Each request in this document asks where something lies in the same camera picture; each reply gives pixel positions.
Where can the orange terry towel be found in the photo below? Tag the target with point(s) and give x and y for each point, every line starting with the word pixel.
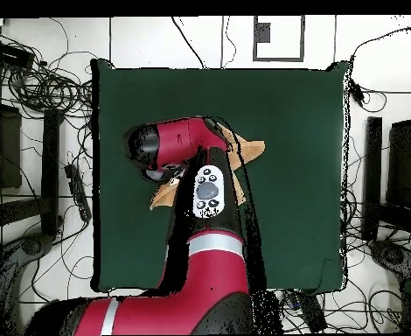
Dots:
pixel 252 150

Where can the dark green table cloth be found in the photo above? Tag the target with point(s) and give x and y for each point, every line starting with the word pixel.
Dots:
pixel 296 175

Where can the black power strip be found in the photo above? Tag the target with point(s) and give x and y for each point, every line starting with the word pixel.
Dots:
pixel 78 192

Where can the black metal stand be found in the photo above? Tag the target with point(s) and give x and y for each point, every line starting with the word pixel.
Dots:
pixel 50 168
pixel 373 168

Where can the grey square floor marker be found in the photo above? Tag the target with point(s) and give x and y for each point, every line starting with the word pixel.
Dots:
pixel 301 38

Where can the grey tripod base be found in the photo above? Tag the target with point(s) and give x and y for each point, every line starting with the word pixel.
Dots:
pixel 391 255
pixel 34 245

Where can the black box device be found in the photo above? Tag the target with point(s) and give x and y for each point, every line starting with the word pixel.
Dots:
pixel 9 54

